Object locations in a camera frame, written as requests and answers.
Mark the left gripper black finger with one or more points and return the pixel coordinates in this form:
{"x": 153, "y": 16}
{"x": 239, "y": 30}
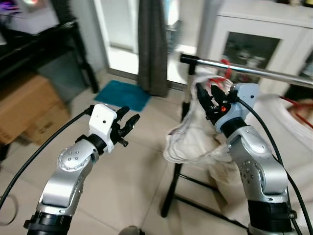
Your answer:
{"x": 131, "y": 123}
{"x": 123, "y": 111}

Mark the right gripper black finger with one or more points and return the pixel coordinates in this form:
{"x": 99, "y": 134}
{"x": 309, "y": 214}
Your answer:
{"x": 203, "y": 98}
{"x": 218, "y": 93}

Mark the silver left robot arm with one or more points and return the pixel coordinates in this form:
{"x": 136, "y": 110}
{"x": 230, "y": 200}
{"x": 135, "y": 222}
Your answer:
{"x": 68, "y": 166}

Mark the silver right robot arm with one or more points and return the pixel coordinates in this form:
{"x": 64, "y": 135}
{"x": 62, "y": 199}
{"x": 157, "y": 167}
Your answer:
{"x": 259, "y": 161}

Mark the red clothes hanger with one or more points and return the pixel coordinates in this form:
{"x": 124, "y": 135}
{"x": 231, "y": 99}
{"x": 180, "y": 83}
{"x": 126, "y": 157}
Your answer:
{"x": 293, "y": 104}
{"x": 226, "y": 62}

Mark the teal floor mat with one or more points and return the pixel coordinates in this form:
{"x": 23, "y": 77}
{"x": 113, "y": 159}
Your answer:
{"x": 122, "y": 94}

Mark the cream hanging garment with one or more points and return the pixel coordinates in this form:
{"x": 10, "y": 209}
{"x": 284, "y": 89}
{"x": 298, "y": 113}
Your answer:
{"x": 190, "y": 137}

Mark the metal clothes rack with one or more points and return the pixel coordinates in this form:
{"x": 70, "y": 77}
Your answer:
{"x": 254, "y": 72}

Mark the white glass door cabinet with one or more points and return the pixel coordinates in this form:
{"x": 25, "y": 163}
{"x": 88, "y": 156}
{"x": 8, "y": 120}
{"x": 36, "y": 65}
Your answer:
{"x": 220, "y": 29}

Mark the dark grey box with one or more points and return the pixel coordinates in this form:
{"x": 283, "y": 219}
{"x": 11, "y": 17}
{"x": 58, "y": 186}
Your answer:
{"x": 63, "y": 81}

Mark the dark grey curtain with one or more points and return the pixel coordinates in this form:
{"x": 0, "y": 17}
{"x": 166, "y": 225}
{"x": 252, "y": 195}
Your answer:
{"x": 152, "y": 49}

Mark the white framed glass door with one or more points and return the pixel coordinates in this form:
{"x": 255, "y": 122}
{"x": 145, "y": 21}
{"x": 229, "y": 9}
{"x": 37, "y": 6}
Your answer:
{"x": 117, "y": 29}

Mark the grey robot foot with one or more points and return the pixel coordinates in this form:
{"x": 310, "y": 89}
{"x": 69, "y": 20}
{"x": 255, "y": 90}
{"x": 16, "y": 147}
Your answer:
{"x": 131, "y": 231}

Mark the brown cardboard box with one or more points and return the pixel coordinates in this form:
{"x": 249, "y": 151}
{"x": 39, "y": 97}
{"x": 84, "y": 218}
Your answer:
{"x": 24, "y": 105}

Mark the black desk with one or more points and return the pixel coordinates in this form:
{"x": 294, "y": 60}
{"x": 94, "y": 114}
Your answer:
{"x": 29, "y": 49}

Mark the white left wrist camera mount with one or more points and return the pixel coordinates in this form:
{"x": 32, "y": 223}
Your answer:
{"x": 102, "y": 117}

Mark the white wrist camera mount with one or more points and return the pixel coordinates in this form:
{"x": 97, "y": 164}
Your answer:
{"x": 244, "y": 98}
{"x": 102, "y": 117}

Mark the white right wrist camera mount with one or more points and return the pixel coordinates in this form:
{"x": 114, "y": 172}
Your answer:
{"x": 244, "y": 98}

